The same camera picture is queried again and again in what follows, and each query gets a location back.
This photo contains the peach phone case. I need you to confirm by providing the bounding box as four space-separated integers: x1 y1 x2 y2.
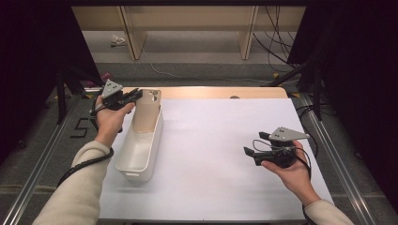
132 88 162 134

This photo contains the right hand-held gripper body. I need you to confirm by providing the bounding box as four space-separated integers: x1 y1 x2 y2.
253 126 311 170

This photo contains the left hand-held gripper black cable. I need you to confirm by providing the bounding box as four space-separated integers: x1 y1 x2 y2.
55 90 115 188

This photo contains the hand-held gripper black cable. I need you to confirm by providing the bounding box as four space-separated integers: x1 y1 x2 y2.
252 139 313 225
55 90 115 188

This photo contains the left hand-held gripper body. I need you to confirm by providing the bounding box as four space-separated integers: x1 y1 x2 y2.
99 79 134 112

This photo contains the right hand-held gripper black cable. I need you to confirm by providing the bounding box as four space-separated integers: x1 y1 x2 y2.
252 139 313 225

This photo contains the pink object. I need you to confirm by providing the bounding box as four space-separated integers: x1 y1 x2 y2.
85 71 114 88

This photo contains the black metal stand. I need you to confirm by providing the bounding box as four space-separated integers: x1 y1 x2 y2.
268 62 323 121
55 64 109 126

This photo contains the white table sheet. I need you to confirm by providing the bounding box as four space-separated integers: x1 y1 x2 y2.
98 97 334 221

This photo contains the bundle of black cables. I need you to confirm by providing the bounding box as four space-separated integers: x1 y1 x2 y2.
253 5 301 73

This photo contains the person's left hand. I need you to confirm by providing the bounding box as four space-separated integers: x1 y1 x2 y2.
93 95 136 148

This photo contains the black curtain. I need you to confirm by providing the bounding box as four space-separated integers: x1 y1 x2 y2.
0 0 102 163
287 0 398 214

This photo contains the white plastic storage box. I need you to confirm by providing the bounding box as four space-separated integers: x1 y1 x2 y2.
115 102 164 183

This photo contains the white crumpled paper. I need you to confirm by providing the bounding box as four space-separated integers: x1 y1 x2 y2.
110 34 127 48

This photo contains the beige wooden desk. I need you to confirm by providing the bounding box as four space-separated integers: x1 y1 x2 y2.
70 5 307 61

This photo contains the metal floor rail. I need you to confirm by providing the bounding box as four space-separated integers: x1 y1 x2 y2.
299 93 375 225
0 93 83 225

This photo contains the person's right hand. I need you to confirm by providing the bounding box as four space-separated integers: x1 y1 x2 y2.
261 140 322 207

